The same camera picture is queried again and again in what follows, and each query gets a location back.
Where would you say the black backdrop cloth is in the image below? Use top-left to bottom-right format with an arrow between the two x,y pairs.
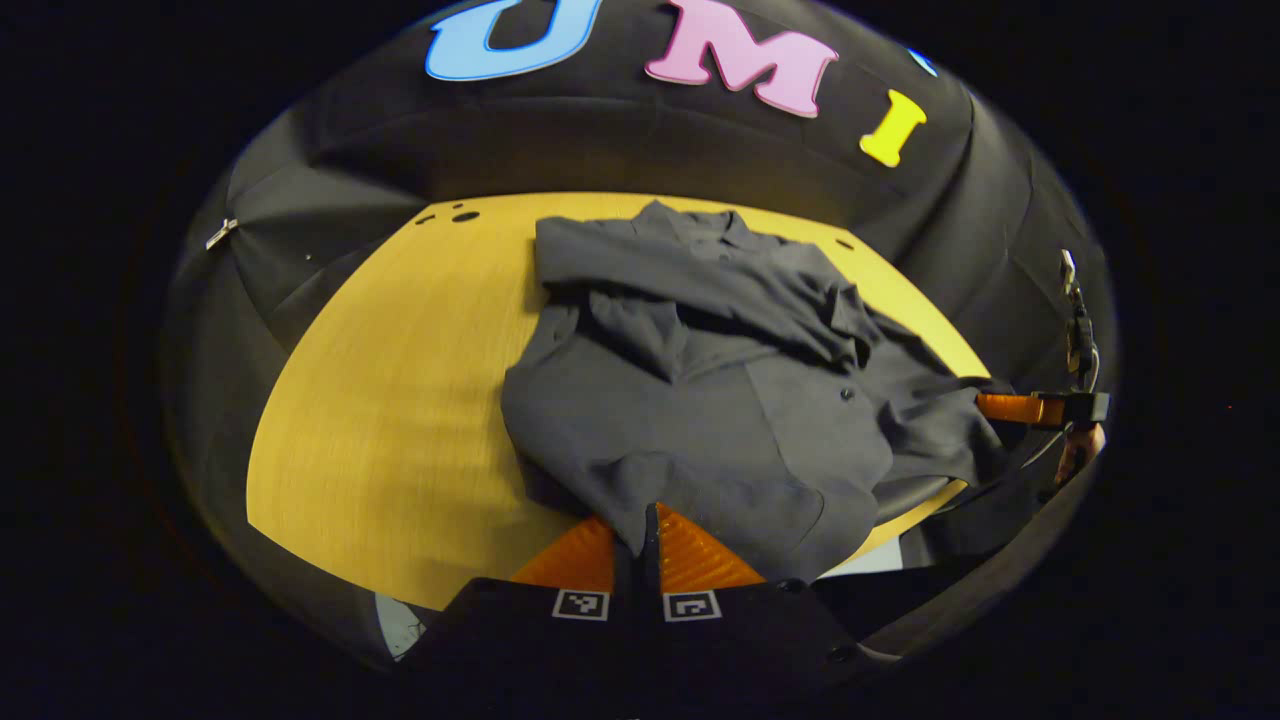
165,0 -> 1116,661

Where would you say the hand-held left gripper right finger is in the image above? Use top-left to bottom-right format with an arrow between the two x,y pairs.
640,503 -> 901,693

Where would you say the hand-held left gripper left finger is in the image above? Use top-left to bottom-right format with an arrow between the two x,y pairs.
400,515 -> 641,693

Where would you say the dark grey shirt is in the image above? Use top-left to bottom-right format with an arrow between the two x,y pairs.
500,200 -> 1013,586

